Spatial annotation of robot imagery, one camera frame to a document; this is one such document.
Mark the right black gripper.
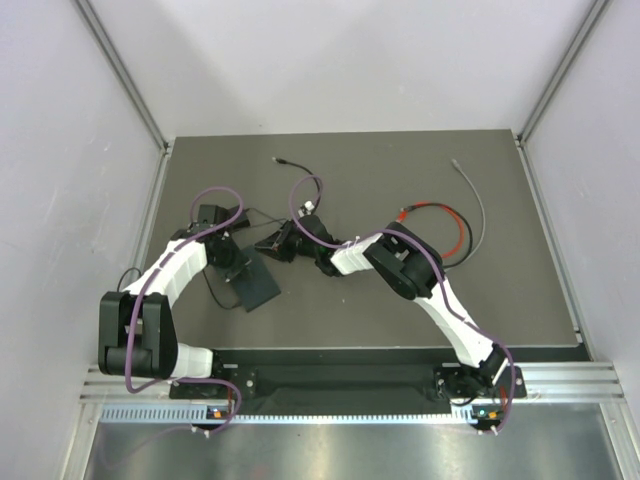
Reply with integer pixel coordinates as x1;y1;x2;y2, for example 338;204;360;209
256;220;320;264

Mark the black network switch box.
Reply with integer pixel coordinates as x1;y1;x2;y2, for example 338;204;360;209
231;246;281;312

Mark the black ethernet cable long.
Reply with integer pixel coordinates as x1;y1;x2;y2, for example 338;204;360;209
272;157;322;203

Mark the red ethernet cable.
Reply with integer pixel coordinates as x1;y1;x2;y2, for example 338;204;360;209
395;200;467;260

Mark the black ethernet cable short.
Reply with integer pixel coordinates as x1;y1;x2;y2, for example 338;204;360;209
396;202;474;269

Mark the grey ethernet cable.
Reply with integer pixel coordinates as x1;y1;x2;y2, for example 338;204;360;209
439;158;487;271

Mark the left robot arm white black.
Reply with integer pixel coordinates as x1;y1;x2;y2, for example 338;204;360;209
98;230;250;397

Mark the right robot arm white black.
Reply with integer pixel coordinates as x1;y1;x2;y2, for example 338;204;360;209
255;215;517;401

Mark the black power adapter brick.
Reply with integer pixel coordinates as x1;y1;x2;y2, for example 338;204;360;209
228;209;251;232

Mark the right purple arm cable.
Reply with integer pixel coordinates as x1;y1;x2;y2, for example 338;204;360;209
289;175;516;434

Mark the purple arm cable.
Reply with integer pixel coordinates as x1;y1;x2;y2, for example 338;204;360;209
123;185;245;434
289;175;516;434

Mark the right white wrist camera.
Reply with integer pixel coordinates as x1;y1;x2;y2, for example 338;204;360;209
298;200;316;217

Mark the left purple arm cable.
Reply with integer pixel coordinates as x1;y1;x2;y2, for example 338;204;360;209
123;185;245;434

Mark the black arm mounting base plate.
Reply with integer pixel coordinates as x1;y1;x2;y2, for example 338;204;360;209
169;347;526;416

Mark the slotted grey cable duct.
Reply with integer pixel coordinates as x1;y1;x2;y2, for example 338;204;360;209
100;404;501;426

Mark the left aluminium frame post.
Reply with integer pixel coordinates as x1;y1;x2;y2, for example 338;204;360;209
71;0;169;152

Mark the aluminium frame post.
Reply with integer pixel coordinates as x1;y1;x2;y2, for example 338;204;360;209
515;0;612;148
71;0;169;152

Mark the aluminium front rail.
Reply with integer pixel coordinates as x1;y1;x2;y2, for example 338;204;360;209
79;362;624;404

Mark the right aluminium frame post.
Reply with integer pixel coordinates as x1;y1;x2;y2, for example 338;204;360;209
515;0;612;148

